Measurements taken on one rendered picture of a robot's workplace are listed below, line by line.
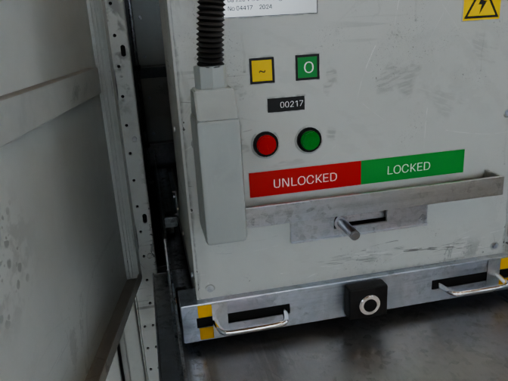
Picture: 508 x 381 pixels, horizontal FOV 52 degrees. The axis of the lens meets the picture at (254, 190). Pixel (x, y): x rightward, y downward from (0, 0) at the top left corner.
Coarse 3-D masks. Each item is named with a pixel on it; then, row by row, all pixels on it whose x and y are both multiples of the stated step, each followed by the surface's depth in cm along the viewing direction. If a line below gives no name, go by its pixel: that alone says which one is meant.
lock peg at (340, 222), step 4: (340, 216) 74; (344, 216) 74; (336, 220) 74; (340, 220) 73; (344, 220) 73; (348, 220) 74; (336, 224) 74; (340, 224) 73; (344, 224) 72; (348, 224) 72; (340, 228) 74; (344, 228) 71; (348, 228) 70; (352, 228) 70; (348, 232) 70; (352, 232) 69; (356, 232) 69; (348, 236) 70; (352, 236) 69; (356, 236) 69
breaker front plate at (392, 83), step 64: (192, 0) 61; (320, 0) 64; (384, 0) 66; (448, 0) 68; (192, 64) 64; (320, 64) 67; (384, 64) 69; (448, 64) 71; (256, 128) 68; (320, 128) 69; (384, 128) 71; (448, 128) 74; (192, 192) 68; (320, 192) 72; (256, 256) 73; (320, 256) 75; (384, 256) 78; (448, 256) 80
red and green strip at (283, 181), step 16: (368, 160) 72; (384, 160) 73; (400, 160) 73; (416, 160) 74; (432, 160) 74; (448, 160) 75; (256, 176) 70; (272, 176) 70; (288, 176) 71; (304, 176) 71; (320, 176) 72; (336, 176) 72; (352, 176) 73; (368, 176) 73; (384, 176) 74; (400, 176) 74; (416, 176) 75; (256, 192) 70; (272, 192) 71; (288, 192) 71
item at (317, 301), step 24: (432, 264) 80; (456, 264) 79; (480, 264) 80; (288, 288) 75; (312, 288) 75; (336, 288) 76; (408, 288) 79; (432, 288) 80; (456, 288) 81; (192, 312) 72; (240, 312) 74; (264, 312) 75; (288, 312) 76; (312, 312) 76; (336, 312) 77; (192, 336) 73
